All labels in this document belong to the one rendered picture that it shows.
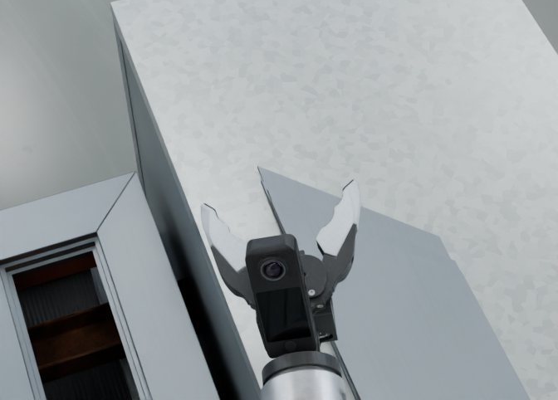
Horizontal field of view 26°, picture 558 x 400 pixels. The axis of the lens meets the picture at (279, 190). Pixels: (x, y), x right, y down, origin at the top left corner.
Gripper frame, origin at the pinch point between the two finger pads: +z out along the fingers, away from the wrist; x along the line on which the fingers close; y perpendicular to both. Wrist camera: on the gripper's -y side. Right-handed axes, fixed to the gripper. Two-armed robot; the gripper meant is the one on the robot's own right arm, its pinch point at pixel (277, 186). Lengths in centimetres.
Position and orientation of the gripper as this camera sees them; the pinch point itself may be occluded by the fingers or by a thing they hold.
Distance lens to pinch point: 117.5
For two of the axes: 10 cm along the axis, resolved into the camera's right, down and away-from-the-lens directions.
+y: 1.4, 5.5, 8.2
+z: -1.0, -8.2, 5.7
